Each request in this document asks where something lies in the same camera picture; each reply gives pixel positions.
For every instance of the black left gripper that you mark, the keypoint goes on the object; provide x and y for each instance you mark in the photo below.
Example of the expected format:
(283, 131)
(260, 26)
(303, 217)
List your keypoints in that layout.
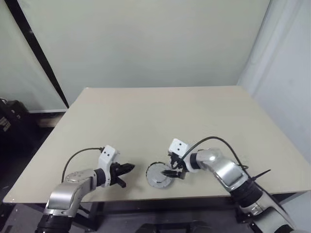
(115, 172)

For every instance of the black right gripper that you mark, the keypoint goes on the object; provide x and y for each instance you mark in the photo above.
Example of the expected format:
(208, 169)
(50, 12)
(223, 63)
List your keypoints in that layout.
(176, 162)

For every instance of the round grey plastic lid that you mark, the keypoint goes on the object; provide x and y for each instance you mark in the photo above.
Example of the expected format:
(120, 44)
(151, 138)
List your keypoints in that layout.
(156, 174)

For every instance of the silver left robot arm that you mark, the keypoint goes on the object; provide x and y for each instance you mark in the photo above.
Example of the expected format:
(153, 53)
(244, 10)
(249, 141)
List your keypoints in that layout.
(65, 191)

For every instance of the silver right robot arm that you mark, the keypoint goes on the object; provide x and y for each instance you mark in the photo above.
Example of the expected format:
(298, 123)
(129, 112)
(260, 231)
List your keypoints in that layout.
(228, 170)

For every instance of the black equipment case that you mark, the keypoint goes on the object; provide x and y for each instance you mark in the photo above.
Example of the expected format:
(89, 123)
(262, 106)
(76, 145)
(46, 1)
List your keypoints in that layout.
(17, 114)

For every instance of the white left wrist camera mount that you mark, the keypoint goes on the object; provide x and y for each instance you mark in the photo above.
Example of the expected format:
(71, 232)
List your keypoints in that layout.
(108, 155)

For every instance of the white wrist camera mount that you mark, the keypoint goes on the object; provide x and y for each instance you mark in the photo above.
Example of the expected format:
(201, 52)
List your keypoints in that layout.
(108, 155)
(178, 146)

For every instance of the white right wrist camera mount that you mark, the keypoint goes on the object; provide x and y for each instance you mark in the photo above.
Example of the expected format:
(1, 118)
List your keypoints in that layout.
(178, 146)

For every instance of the black table frame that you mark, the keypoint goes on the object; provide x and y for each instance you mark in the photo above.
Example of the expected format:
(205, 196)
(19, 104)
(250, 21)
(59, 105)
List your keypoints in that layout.
(158, 206)

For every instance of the black diagonal wall strip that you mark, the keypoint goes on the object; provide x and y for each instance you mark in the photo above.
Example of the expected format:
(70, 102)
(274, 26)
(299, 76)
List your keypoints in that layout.
(36, 48)

